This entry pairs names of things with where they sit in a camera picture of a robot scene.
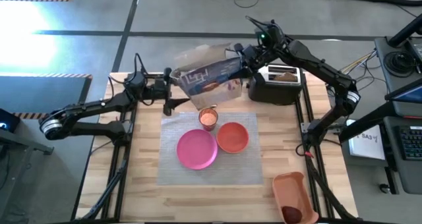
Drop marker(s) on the blue cereal box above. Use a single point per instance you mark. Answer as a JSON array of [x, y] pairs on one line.
[[211, 75]]

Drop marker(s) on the dark floor mat striped edge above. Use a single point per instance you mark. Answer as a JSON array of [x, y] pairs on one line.
[[39, 95]]

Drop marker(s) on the grey side desk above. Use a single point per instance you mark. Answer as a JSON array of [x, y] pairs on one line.
[[409, 171]]

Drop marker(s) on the red apple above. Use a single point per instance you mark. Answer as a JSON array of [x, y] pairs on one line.
[[291, 215]]

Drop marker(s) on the black computer keyboard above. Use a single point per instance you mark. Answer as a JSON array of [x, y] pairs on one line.
[[410, 143]]

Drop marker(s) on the white labelled box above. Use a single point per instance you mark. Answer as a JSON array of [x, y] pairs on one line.
[[366, 145]]

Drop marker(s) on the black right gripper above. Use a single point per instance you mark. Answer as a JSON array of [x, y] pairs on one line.
[[250, 57]]

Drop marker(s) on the terracotta tray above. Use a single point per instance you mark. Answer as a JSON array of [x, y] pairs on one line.
[[290, 191]]

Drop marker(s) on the red plastic bowl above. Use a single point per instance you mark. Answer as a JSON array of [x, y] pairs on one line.
[[232, 137]]

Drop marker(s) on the orange plastic tumbler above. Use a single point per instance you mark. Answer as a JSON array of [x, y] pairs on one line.
[[208, 119]]

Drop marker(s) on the dark laptop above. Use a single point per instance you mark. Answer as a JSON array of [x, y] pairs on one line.
[[409, 94]]

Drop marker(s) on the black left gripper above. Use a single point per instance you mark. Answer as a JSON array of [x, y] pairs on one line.
[[158, 89]]

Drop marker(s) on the grey woven placemat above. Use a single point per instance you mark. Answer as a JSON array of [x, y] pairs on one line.
[[230, 171]]

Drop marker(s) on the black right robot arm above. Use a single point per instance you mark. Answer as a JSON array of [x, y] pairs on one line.
[[316, 64]]

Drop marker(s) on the brown toast slice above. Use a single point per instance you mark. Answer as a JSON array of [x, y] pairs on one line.
[[286, 77]]

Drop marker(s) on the pink plastic plate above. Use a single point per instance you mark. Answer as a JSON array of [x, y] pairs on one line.
[[196, 150]]

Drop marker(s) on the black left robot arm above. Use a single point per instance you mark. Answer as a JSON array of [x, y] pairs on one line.
[[82, 110]]

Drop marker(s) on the black toaster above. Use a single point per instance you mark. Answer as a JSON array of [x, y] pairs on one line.
[[273, 92]]

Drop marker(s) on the black metal table frame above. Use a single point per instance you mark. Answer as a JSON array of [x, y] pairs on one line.
[[121, 184]]

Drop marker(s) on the grey desk with black legs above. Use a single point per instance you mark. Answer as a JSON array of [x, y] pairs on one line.
[[13, 145]]

